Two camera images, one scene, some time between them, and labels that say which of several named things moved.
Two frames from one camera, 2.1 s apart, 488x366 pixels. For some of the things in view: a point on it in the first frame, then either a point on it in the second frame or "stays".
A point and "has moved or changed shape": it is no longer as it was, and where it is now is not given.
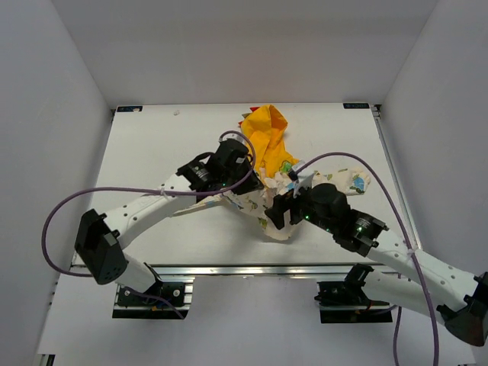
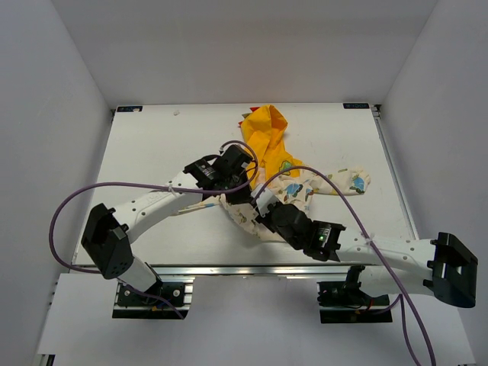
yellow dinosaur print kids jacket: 283,177 has moved or changed shape
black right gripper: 287,201 -> 264,218
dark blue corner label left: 128,108 stays
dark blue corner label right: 355,105 stays
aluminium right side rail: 410,231 stays
